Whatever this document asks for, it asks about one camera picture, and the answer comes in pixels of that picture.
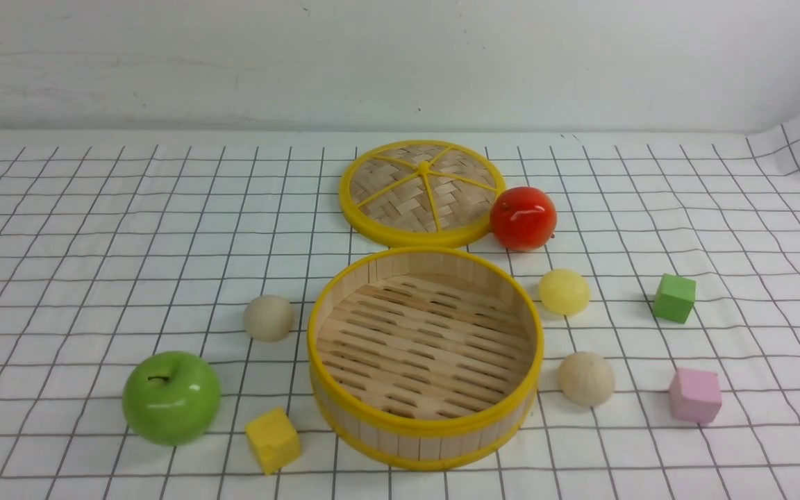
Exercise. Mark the white bun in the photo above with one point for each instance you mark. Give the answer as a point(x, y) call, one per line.
point(268, 318)
point(586, 379)

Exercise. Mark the green cube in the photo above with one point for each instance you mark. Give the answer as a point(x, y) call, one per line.
point(674, 298)

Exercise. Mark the red tomato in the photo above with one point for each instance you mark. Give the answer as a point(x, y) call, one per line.
point(523, 219)

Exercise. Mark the pink cube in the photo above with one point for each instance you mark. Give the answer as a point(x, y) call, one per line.
point(695, 395)

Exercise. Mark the yellow cube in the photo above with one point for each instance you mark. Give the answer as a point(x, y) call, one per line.
point(273, 440)

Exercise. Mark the green apple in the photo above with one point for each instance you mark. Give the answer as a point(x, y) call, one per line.
point(171, 398)

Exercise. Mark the yellow bun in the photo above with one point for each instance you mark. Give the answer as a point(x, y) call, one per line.
point(564, 292)

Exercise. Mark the bamboo steamer tray yellow rim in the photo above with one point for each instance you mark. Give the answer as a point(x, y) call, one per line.
point(424, 357)

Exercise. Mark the woven bamboo steamer lid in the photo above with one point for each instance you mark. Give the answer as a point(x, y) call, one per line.
point(420, 193)

